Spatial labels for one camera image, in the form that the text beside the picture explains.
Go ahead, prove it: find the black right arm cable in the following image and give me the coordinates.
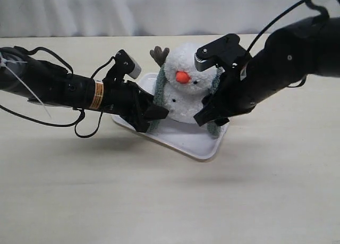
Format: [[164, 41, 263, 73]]
[[246, 0, 340, 88]]

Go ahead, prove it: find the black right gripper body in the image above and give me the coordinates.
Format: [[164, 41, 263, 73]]
[[202, 65, 266, 118]]

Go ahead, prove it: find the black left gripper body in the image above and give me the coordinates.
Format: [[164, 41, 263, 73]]
[[102, 79, 154, 122]]

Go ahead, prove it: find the green fuzzy scarf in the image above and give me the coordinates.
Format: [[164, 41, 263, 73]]
[[153, 65, 222, 125]]

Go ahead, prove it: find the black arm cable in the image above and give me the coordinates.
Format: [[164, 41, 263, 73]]
[[0, 46, 117, 138], [246, 0, 340, 88]]

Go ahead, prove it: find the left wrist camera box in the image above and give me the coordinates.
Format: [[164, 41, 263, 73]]
[[115, 49, 141, 79]]

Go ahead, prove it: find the white snowman plush toy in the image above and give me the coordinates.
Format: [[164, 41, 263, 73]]
[[150, 42, 222, 124]]

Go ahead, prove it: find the white plastic tray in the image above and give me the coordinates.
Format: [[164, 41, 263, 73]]
[[110, 72, 230, 162]]

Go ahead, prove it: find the white backdrop curtain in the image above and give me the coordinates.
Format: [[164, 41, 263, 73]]
[[0, 0, 340, 39]]

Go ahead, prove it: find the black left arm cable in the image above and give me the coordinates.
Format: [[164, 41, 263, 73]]
[[0, 46, 117, 138]]

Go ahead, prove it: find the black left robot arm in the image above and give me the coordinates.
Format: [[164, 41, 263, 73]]
[[1, 46, 169, 133]]

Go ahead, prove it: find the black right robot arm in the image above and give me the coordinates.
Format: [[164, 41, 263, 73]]
[[194, 18, 339, 126]]

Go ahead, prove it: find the white zip tie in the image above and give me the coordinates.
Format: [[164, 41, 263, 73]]
[[1, 51, 52, 119]]

